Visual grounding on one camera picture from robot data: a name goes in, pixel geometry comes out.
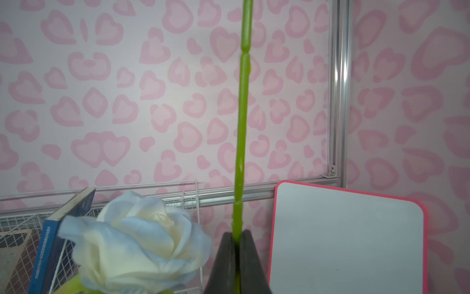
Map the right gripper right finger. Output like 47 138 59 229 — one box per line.
239 230 272 294

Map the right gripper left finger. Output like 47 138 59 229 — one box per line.
203 232 236 294

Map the blue white rose four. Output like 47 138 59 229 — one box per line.
58 192 212 294

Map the pink framed whiteboard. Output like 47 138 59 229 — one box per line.
268 181 428 294

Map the blue book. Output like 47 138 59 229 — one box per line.
28 187 95 294

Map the white calculator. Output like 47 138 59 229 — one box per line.
1 230 34 294

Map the white wire wall shelf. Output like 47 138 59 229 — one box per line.
1 180 200 294

